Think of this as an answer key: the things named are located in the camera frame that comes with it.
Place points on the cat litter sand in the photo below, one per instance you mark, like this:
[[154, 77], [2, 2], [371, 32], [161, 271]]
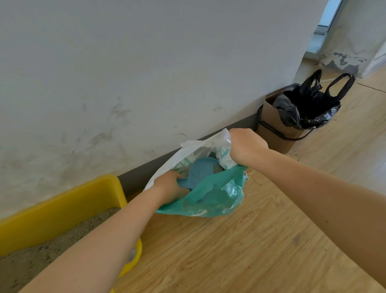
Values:
[[39, 250]]

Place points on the person's right forearm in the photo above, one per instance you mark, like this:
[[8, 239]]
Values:
[[325, 202]]

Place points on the green and white plastic bag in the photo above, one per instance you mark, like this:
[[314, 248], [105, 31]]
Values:
[[211, 187]]

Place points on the person's right hand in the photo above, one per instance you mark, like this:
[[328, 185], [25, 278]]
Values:
[[245, 146]]

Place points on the black plastic trash bag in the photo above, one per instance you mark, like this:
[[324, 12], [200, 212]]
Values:
[[310, 104]]

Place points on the person's left hand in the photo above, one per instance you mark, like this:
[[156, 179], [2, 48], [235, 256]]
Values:
[[168, 187]]

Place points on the brown paper bin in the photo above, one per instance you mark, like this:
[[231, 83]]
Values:
[[277, 125]]

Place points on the blue plastic litter scoop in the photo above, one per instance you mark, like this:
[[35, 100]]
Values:
[[197, 175]]

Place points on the window frame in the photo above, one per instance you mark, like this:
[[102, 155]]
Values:
[[327, 18]]

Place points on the yellow litter box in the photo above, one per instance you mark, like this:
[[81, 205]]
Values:
[[60, 211]]

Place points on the person's left forearm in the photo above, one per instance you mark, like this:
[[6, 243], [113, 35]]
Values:
[[99, 244]]

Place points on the person's left fingers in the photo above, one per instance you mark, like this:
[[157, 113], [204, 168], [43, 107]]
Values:
[[181, 193]]

